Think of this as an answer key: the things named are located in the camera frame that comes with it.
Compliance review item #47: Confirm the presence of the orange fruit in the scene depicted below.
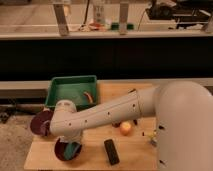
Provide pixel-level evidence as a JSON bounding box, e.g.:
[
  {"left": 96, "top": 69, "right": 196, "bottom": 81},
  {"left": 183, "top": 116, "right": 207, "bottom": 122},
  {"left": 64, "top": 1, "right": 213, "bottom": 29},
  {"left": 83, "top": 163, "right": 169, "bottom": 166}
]
[{"left": 119, "top": 122, "right": 132, "bottom": 136}]

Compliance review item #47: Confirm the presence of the orange carrot toy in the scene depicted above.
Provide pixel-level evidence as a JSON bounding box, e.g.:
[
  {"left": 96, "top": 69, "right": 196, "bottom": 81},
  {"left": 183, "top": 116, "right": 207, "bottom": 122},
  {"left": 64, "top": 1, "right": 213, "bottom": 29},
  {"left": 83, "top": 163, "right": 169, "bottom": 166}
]
[{"left": 84, "top": 92, "right": 94, "bottom": 103}]

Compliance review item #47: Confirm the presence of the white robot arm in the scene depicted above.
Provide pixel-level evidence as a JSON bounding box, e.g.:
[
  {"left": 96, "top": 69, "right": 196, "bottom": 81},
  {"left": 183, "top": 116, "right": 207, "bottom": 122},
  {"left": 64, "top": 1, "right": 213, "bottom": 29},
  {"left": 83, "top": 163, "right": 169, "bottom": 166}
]
[{"left": 50, "top": 81, "right": 213, "bottom": 171}]

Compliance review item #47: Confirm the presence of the green plastic tray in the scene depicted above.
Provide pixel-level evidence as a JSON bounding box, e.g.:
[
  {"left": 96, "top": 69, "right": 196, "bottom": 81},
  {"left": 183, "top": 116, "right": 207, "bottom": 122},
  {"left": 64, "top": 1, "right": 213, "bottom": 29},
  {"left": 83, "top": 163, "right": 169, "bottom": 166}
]
[{"left": 45, "top": 75, "right": 98, "bottom": 110}]

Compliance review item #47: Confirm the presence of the purple bowl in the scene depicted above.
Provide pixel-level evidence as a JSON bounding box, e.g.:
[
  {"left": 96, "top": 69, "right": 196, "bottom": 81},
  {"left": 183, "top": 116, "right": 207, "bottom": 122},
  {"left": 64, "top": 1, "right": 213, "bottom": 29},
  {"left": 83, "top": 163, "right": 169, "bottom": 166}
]
[{"left": 30, "top": 110, "right": 53, "bottom": 136}]

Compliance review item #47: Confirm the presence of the teal sponge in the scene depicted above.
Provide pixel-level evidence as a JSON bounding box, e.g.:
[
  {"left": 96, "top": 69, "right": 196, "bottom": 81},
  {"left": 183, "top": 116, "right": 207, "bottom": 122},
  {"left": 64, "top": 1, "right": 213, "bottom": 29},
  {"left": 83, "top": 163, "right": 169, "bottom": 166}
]
[{"left": 64, "top": 142, "right": 79, "bottom": 160}]

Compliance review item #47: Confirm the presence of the red-brown bowl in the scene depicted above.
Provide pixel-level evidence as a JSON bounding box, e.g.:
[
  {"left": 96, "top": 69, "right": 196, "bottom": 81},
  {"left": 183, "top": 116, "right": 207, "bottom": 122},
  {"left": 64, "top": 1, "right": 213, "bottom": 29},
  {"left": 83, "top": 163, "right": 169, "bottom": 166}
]
[{"left": 54, "top": 139, "right": 82, "bottom": 161}]

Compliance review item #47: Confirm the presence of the black remote control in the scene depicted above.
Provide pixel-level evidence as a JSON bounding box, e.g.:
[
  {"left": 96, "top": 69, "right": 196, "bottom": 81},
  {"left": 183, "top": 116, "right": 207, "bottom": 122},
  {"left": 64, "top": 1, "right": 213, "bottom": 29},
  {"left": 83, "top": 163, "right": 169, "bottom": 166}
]
[{"left": 104, "top": 139, "right": 120, "bottom": 165}]

